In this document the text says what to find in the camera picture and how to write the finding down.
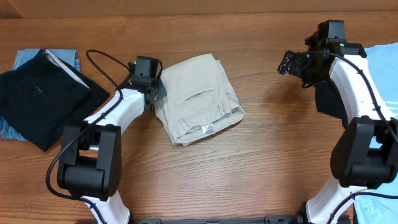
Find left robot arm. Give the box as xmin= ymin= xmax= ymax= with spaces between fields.
xmin=52 ymin=56 xmax=166 ymax=223

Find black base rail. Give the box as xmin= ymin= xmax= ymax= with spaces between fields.
xmin=132 ymin=215 xmax=297 ymax=224

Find beige khaki shorts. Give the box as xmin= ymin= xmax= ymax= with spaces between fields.
xmin=155 ymin=54 xmax=244 ymax=146

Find folded blue denim jeans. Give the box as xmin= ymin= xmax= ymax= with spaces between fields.
xmin=1 ymin=49 xmax=81 ymax=141

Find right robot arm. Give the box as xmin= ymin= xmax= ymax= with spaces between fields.
xmin=264 ymin=20 xmax=397 ymax=223

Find light blue t-shirt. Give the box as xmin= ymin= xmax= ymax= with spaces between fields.
xmin=354 ymin=43 xmax=397 ymax=224

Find folded black garment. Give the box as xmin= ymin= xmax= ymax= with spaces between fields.
xmin=1 ymin=49 xmax=109 ymax=151

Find black garment right pile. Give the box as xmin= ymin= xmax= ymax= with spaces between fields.
xmin=315 ymin=78 xmax=348 ymax=129

